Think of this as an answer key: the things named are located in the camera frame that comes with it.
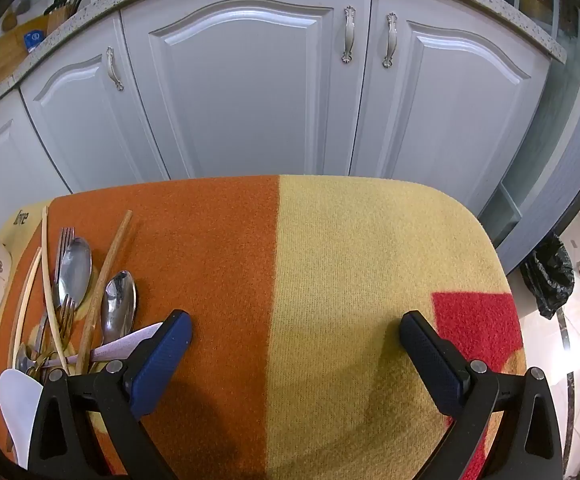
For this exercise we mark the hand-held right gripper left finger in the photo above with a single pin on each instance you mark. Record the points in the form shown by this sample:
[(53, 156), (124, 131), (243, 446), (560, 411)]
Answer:
[(162, 355)]

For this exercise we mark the wooden knife block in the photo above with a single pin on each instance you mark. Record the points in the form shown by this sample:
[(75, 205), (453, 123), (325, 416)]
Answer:
[(62, 17)]

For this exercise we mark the black garbage bag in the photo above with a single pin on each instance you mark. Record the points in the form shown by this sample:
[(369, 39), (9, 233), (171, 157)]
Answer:
[(549, 275)]

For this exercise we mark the large silver fork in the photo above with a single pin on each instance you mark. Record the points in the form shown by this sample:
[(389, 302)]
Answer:
[(61, 280)]

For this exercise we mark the orange yellow printed towel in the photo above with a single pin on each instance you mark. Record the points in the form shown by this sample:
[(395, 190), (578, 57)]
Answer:
[(320, 285)]

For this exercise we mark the white rice paddle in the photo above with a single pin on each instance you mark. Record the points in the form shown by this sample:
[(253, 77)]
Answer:
[(17, 405)]

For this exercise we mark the large silver spoon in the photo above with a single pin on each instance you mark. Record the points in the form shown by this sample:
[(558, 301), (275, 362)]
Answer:
[(77, 270)]

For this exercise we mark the light bamboo chopstick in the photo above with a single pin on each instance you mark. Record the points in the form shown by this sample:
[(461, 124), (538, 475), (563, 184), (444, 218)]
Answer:
[(45, 270), (22, 300)]

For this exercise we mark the small silver spoon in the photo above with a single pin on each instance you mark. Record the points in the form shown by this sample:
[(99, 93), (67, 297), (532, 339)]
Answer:
[(22, 357)]

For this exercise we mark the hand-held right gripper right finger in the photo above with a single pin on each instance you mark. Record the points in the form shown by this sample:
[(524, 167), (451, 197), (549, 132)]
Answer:
[(434, 360)]

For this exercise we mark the long brown chopstick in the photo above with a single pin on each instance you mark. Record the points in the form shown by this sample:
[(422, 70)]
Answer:
[(107, 275)]

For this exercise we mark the small gold fork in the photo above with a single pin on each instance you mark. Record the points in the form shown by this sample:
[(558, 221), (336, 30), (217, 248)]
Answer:
[(65, 332)]

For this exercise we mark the blue white packet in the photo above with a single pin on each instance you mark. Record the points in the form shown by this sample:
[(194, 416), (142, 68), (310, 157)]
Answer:
[(32, 40)]

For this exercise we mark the white cabinet door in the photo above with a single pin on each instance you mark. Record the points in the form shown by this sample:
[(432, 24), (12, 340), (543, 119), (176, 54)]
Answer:
[(5, 160), (90, 125), (449, 120), (250, 100)]

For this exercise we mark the wooden cutting board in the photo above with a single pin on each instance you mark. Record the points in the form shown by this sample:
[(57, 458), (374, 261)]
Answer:
[(5, 55)]

